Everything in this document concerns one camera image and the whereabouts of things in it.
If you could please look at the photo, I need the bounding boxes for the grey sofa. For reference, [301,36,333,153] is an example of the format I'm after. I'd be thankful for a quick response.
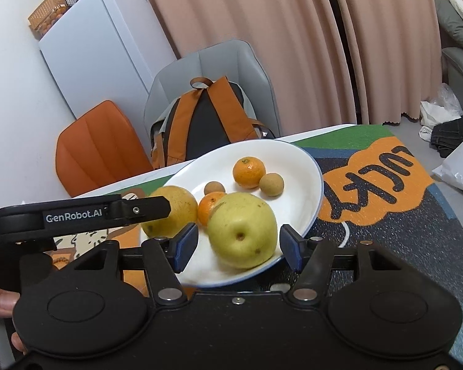
[434,0,463,87]

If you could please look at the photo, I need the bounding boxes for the pink curtain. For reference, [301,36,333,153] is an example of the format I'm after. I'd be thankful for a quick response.
[326,0,450,126]
[106,0,361,132]

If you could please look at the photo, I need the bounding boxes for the person's left hand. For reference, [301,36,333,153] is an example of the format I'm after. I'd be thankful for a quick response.
[0,282,28,357]

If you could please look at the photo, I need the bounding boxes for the orange tangerine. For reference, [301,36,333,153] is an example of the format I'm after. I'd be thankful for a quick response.
[197,191,227,227]
[232,156,267,190]

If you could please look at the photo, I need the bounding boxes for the white ceramic bowl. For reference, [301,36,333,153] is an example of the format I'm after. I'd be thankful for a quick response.
[140,139,324,288]

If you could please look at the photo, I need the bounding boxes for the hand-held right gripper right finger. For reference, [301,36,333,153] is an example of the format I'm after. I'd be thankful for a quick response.
[280,224,407,303]

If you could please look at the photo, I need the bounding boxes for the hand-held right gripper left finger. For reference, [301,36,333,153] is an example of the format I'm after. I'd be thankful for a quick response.
[73,223,200,306]

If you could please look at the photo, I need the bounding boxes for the orange and black backpack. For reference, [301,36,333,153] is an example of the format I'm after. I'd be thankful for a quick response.
[150,76,275,171]

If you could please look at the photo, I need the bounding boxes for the large yellow mango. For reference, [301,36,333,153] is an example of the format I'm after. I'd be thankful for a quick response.
[140,185,199,239]

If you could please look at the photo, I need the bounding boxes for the yellow green pear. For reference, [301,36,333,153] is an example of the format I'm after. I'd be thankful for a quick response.
[207,191,279,270]

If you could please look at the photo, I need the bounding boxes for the dark brown longan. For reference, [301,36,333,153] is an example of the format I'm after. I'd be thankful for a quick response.
[203,181,227,197]

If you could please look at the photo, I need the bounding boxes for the clear plastic bag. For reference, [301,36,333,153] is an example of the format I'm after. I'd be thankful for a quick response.
[420,82,463,140]

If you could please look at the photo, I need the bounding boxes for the orange chair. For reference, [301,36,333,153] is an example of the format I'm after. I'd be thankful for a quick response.
[56,100,156,198]

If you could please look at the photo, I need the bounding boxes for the grey chair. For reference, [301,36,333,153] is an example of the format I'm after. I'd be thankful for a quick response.
[144,39,282,170]

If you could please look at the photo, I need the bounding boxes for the orange mesh basket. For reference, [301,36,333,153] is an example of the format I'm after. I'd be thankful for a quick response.
[27,0,69,42]

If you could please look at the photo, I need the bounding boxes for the light brown longan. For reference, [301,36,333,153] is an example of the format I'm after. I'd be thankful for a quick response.
[259,172,285,197]

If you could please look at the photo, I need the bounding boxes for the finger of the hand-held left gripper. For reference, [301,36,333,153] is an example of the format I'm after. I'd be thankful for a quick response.
[108,195,173,225]

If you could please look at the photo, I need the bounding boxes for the white plastic bag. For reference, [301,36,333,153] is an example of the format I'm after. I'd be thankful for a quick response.
[431,134,463,197]

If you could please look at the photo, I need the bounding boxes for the dark folded clothing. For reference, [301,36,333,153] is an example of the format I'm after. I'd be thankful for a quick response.
[430,117,463,159]

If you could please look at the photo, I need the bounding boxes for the white fridge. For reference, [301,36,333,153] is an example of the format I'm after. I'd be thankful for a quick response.
[38,0,179,162]

